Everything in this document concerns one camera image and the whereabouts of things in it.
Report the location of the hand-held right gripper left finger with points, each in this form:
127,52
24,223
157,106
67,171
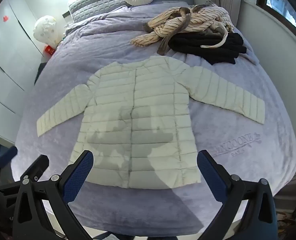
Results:
80,176

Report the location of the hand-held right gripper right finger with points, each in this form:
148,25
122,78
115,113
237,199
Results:
210,173

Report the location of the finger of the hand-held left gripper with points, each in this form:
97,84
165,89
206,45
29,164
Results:
9,156
39,165

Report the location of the white puffer jacket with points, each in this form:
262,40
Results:
143,110

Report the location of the lavender plush blanket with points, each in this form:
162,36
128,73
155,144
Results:
250,145

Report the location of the white wardrobe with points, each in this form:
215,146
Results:
10,50

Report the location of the small red box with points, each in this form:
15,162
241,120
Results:
49,50

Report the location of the black garment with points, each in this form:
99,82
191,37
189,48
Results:
212,47

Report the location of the white patterned round lamp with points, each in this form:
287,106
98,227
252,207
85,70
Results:
45,30

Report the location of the red wardrobe sticker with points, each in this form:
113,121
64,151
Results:
5,18

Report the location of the cream striped robe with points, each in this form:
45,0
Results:
187,22

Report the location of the dark framed window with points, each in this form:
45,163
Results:
282,2

